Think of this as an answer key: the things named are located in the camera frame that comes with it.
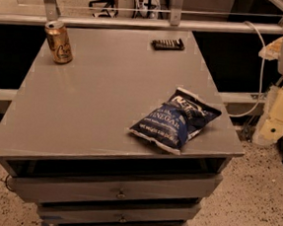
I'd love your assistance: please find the blue vinegar chip bag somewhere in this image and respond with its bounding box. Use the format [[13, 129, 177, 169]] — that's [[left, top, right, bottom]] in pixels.
[[129, 88, 222, 155]]

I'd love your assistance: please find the dark candy bar wrapper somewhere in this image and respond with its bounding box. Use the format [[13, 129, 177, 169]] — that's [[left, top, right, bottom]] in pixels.
[[152, 39, 184, 51]]

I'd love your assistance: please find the grey drawer cabinet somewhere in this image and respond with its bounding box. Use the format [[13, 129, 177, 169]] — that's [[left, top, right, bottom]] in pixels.
[[0, 15, 256, 226]]

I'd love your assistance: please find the top grey drawer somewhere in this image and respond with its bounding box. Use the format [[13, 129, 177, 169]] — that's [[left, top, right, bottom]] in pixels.
[[8, 174, 223, 203]]

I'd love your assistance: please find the gold soda can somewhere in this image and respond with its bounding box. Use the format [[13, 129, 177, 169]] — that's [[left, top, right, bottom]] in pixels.
[[45, 21, 73, 64]]

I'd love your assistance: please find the black office chair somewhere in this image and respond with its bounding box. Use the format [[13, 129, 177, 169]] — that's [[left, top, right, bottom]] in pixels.
[[89, 0, 118, 18]]

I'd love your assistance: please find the middle grey drawer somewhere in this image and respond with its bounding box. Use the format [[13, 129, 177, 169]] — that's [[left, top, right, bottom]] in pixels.
[[36, 199, 200, 224]]

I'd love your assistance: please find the white cable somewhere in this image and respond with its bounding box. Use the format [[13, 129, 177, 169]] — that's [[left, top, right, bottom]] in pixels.
[[227, 20, 271, 120]]

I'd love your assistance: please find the metal railing frame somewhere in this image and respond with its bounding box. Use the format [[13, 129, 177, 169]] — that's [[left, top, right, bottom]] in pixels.
[[0, 0, 283, 35]]

